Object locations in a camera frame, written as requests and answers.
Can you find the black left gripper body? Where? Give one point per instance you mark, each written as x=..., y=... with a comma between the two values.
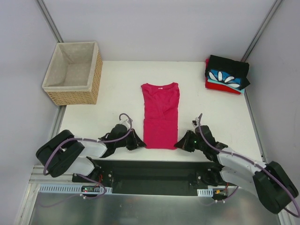
x=132, y=139

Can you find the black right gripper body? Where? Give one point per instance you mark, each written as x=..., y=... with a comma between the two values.
x=189, y=141

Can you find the magenta pink t-shirt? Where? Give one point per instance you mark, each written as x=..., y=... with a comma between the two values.
x=160, y=125

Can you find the red t-shirt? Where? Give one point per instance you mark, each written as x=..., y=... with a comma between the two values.
x=220, y=87

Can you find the light teal t-shirt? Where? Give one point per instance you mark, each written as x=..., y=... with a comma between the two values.
x=233, y=86

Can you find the black printed t-shirt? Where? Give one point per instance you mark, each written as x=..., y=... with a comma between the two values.
x=227, y=71

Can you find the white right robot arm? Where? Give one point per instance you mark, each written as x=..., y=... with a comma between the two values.
x=266, y=181

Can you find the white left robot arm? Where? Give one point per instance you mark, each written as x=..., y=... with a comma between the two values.
x=67, y=154

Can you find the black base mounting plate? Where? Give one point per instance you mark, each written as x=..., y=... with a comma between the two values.
x=157, y=177

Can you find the woven wicker basket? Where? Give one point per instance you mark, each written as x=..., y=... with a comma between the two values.
x=74, y=73

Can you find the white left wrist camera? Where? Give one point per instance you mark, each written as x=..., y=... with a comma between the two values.
x=125, y=122

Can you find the right white cable duct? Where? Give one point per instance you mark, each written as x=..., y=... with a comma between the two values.
x=205, y=192

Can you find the white cable duct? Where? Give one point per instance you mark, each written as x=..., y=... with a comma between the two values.
x=74, y=189
x=205, y=192

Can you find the aluminium frame rail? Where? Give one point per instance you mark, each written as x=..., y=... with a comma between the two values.
x=38, y=176

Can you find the left white cable duct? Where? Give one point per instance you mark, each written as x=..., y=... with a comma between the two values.
x=74, y=189

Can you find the left aluminium corner post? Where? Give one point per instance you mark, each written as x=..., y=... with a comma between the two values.
x=49, y=20

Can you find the aluminium corner post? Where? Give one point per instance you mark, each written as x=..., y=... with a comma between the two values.
x=49, y=20
x=266, y=21

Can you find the right aluminium corner post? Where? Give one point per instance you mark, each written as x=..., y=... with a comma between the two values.
x=266, y=21

